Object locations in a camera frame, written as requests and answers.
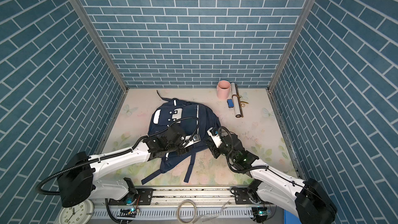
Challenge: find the navy blue student backpack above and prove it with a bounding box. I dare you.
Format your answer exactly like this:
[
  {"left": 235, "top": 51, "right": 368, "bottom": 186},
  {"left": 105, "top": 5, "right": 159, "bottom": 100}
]
[{"left": 142, "top": 97, "right": 221, "bottom": 185}]

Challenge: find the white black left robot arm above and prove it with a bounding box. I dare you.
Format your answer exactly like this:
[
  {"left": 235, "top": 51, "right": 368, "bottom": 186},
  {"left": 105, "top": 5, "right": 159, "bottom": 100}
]
[{"left": 57, "top": 124, "right": 202, "bottom": 208}]

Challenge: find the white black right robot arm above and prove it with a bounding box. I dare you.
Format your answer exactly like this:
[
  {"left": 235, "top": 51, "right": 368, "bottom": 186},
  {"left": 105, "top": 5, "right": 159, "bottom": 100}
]
[{"left": 207, "top": 127, "right": 337, "bottom": 224}]

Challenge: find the blue whiteboard eraser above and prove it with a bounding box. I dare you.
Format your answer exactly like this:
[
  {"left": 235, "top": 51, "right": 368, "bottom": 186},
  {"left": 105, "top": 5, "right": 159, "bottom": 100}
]
[{"left": 227, "top": 99, "right": 234, "bottom": 108}]

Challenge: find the rolled white paper scroll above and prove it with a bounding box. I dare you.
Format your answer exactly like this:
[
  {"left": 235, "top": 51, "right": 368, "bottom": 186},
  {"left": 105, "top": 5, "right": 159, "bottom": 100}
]
[{"left": 231, "top": 83, "right": 244, "bottom": 118}]

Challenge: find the pink metal bucket cup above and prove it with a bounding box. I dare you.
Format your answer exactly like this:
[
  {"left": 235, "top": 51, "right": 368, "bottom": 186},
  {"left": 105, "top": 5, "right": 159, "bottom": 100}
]
[{"left": 217, "top": 80, "right": 231, "bottom": 100}]

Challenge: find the blue folder corner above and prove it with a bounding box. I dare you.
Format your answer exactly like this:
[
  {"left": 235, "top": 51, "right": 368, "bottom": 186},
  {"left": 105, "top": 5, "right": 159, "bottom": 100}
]
[{"left": 284, "top": 210, "right": 301, "bottom": 224}]

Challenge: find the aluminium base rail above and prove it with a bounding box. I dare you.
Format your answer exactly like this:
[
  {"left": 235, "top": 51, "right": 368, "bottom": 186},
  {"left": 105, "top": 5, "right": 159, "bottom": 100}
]
[{"left": 90, "top": 187, "right": 278, "bottom": 224}]

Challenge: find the coiled beige cable ring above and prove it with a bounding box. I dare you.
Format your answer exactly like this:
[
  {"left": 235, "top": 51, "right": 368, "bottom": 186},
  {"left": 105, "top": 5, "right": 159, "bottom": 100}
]
[{"left": 176, "top": 199, "right": 198, "bottom": 224}]

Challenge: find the white analog wall clock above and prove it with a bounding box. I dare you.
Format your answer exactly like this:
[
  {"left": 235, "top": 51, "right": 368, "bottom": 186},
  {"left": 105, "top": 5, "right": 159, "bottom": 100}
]
[{"left": 56, "top": 200, "right": 94, "bottom": 224}]

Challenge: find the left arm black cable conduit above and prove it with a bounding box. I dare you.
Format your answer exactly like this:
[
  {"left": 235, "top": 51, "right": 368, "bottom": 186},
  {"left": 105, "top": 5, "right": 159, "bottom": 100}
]
[{"left": 35, "top": 116, "right": 200, "bottom": 196}]

